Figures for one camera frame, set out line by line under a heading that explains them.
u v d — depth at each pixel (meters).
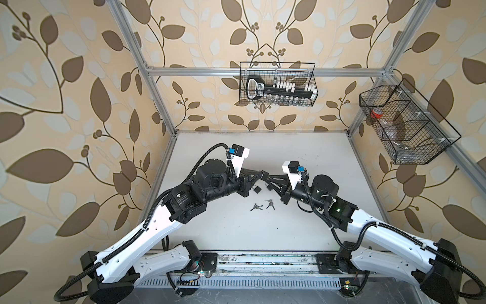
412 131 0.73
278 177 0.64
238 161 0.53
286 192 0.59
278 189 0.65
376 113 0.88
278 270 0.74
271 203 0.91
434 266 0.40
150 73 0.93
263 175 0.62
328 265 0.72
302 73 0.91
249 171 0.60
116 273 0.38
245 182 0.52
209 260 0.75
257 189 0.95
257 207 0.89
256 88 0.85
